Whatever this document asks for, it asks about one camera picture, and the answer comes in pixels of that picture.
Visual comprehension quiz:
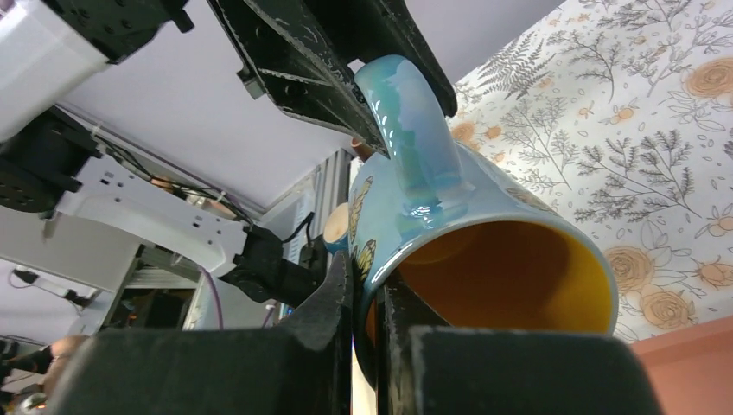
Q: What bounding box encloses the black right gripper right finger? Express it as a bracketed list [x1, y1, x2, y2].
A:
[376, 279, 662, 415]

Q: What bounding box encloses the light blue butterfly mug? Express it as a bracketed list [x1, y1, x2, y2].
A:
[347, 55, 618, 384]

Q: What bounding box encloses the dark blue ceramic mug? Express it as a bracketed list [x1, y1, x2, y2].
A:
[322, 202, 349, 254]

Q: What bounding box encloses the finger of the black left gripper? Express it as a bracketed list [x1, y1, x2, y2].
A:
[320, 0, 457, 117]
[208, 1, 388, 156]

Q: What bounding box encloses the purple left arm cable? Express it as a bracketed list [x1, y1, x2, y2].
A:
[197, 265, 226, 331]

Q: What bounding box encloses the salmon pink plastic tray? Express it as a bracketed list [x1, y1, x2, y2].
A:
[631, 316, 732, 415]

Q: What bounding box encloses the floral patterned table cloth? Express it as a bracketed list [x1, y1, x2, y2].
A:
[450, 1, 732, 342]

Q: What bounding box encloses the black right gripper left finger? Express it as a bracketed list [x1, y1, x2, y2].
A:
[50, 251, 353, 415]

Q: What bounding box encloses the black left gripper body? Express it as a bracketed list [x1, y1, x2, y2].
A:
[43, 0, 194, 64]

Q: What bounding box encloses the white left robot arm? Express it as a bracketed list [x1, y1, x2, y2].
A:
[1, 1, 457, 306]

